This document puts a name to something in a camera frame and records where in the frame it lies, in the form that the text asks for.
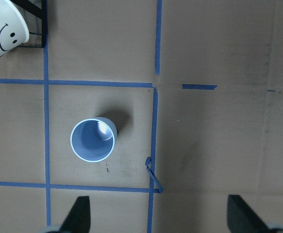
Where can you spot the blue plastic cup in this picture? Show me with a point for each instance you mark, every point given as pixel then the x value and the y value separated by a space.
pixel 93 139

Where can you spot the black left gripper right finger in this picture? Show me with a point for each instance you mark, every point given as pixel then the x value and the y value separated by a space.
pixel 242 219

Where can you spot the white smiley mug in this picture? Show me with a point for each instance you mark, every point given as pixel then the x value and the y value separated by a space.
pixel 13 28

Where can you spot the black wire mug rack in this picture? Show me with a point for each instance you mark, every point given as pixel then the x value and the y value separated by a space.
pixel 34 13

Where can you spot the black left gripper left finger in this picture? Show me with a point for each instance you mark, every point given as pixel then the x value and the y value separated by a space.
pixel 78 219

